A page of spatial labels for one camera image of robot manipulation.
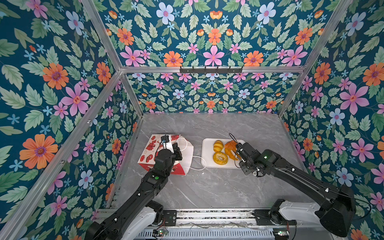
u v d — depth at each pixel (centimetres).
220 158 93
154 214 62
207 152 100
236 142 99
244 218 75
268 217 70
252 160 57
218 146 97
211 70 93
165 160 57
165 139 66
